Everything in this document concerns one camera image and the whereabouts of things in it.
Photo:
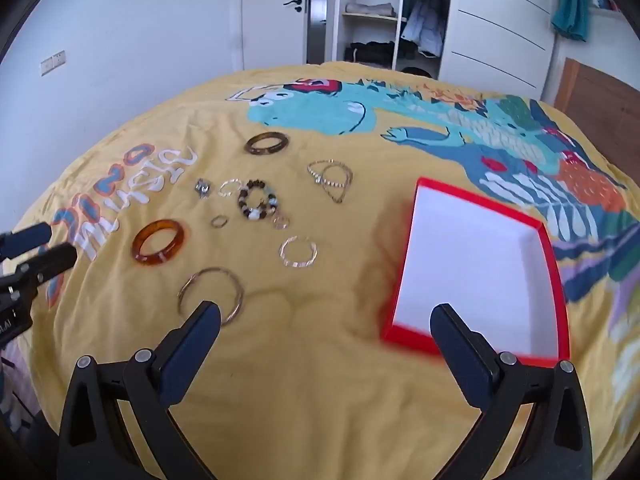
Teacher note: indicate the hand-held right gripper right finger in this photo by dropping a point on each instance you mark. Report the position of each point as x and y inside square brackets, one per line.
[452, 330]

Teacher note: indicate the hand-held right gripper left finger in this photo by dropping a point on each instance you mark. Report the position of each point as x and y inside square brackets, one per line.
[197, 327]

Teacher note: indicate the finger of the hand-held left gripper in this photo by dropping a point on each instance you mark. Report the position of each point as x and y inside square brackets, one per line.
[27, 240]
[52, 261]

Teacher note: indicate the red shallow box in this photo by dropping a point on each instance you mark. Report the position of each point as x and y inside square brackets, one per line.
[475, 260]

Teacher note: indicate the amber bangle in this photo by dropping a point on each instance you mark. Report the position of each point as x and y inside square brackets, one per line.
[150, 259]

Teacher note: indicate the thin metal bangle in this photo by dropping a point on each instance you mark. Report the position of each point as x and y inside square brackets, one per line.
[237, 285]

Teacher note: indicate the yellow printed blanket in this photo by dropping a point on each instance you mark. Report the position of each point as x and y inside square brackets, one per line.
[310, 360]

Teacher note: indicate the dark brown bangle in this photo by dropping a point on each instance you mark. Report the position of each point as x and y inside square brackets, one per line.
[260, 151]

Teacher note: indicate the wooden headboard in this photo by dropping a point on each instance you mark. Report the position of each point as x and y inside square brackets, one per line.
[595, 90]

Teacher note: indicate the folded dark clothes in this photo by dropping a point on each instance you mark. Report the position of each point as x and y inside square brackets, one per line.
[370, 51]

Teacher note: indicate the white wardrobe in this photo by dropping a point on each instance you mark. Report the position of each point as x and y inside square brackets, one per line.
[495, 35]

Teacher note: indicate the white door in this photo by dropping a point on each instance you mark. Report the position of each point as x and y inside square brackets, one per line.
[270, 35]

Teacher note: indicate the hanging jackets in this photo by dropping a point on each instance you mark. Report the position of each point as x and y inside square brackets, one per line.
[425, 10]

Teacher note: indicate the folded beige clothes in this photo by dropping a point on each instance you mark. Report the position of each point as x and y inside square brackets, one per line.
[370, 9]

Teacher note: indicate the teal hanging cloth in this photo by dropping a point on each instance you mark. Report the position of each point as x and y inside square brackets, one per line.
[570, 5]

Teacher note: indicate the white wall switch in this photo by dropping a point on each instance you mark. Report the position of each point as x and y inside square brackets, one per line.
[52, 62]

